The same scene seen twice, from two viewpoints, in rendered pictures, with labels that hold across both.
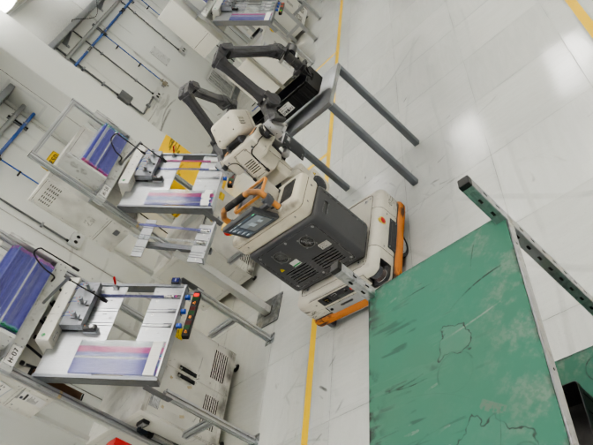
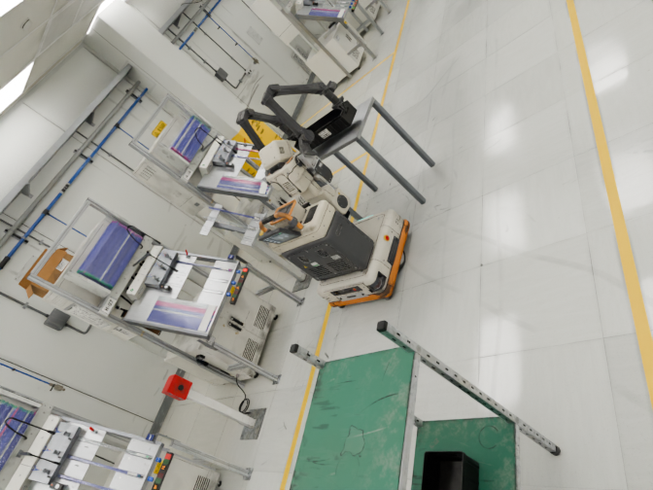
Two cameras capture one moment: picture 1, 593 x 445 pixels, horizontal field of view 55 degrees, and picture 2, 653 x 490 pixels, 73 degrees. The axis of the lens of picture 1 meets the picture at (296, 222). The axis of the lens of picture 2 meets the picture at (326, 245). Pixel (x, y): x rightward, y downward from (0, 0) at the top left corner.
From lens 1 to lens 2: 67 cm
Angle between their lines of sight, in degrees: 13
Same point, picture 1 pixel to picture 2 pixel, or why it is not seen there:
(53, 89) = (160, 71)
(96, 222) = (182, 194)
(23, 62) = (137, 48)
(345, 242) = (351, 258)
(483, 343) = (368, 457)
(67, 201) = (160, 179)
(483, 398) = not seen: outside the picture
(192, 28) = (278, 19)
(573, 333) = (498, 375)
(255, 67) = (327, 56)
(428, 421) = not seen: outside the picture
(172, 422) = (221, 359)
